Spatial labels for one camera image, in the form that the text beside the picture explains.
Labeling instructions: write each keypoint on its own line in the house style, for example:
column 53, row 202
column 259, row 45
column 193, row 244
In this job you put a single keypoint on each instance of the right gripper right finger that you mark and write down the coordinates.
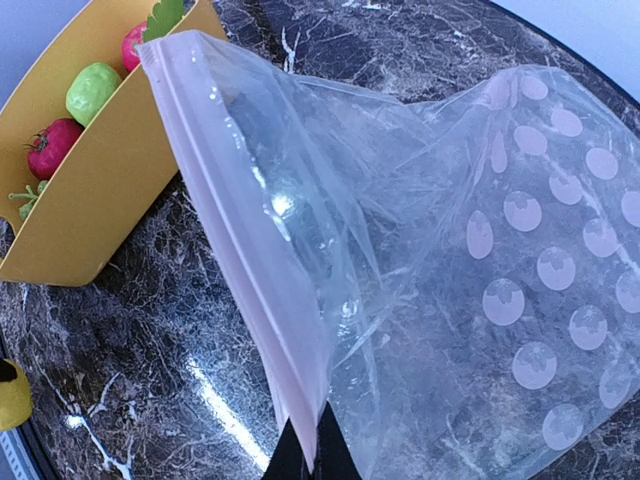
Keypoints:
column 333, row 459

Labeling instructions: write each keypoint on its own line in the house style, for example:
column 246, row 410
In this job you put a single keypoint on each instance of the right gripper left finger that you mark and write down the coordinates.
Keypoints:
column 287, row 461

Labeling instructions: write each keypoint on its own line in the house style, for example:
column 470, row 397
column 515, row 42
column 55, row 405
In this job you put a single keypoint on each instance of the clear dotted zip bag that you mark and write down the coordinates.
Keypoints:
column 454, row 283

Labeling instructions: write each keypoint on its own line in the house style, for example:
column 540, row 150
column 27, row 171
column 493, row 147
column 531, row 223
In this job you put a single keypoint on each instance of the yellow toy lemon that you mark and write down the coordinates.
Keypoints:
column 16, row 404

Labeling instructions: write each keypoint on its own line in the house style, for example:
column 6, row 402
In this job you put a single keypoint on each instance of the yellow plastic basket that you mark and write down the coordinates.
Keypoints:
column 110, row 177

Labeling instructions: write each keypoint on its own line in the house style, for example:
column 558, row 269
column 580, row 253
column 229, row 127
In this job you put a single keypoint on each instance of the green toy grapes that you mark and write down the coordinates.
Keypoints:
column 30, row 197

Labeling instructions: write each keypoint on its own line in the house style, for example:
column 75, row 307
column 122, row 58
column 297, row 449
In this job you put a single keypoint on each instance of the red toy tomato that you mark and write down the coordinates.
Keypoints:
column 49, row 147

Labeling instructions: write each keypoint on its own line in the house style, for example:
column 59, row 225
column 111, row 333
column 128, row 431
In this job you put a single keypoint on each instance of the green toy apple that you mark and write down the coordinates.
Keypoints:
column 90, row 91

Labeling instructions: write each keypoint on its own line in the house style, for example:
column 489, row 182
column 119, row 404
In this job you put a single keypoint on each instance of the red toy apple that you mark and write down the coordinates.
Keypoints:
column 131, row 41

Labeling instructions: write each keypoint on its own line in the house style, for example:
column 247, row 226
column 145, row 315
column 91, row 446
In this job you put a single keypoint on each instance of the green toy leafy vegetable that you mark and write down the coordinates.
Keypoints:
column 165, row 15

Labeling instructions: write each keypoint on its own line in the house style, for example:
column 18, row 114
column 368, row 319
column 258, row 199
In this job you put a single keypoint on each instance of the white slotted cable duct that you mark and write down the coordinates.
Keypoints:
column 11, row 466

